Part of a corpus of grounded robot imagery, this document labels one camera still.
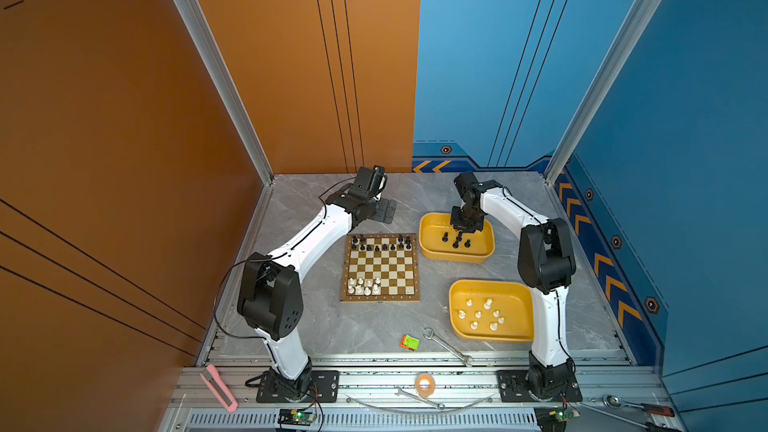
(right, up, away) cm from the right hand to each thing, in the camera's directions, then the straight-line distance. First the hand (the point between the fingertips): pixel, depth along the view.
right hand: (455, 228), depth 100 cm
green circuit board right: (+17, -43, -30) cm, 55 cm away
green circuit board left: (-44, -43, -29) cm, 68 cm away
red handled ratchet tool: (+31, -38, -31) cm, 58 cm away
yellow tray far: (-5, -5, +1) cm, 7 cm away
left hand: (-26, +9, -11) cm, 29 cm away
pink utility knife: (-65, -36, -26) cm, 79 cm away
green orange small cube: (-17, -28, -22) cm, 40 cm away
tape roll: (-13, -38, -25) cm, 47 cm away
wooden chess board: (-25, -12, -7) cm, 29 cm away
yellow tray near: (+7, -23, -15) cm, 28 cm away
